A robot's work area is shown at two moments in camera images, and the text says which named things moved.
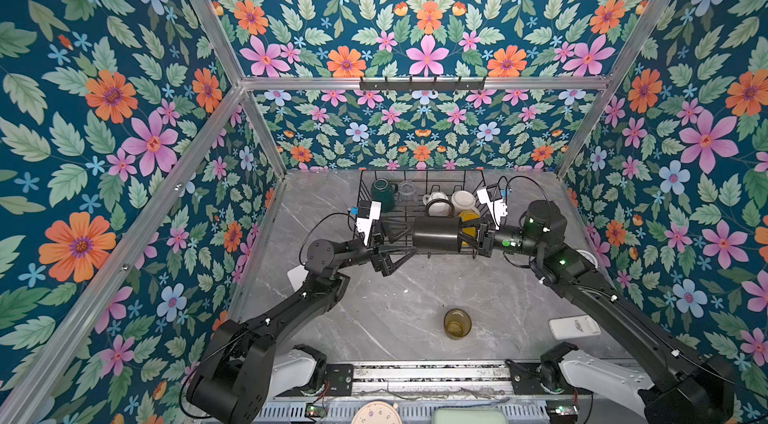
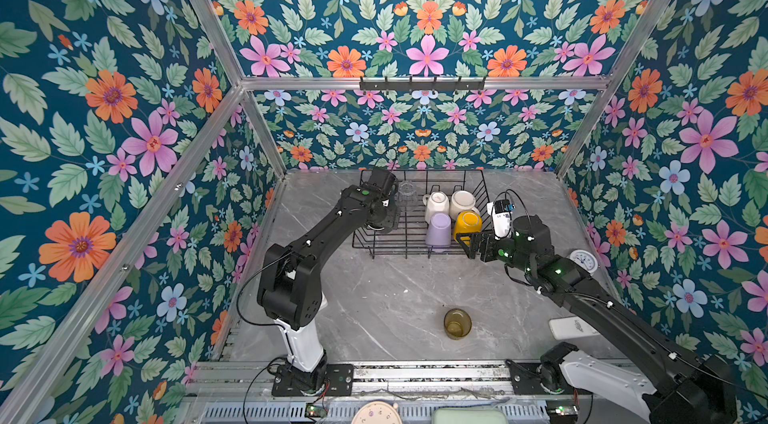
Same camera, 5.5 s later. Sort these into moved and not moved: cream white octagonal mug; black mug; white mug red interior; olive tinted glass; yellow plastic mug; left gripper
Moved: black mug; left gripper
Not moved: yellow plastic mug; olive tinted glass; cream white octagonal mug; white mug red interior
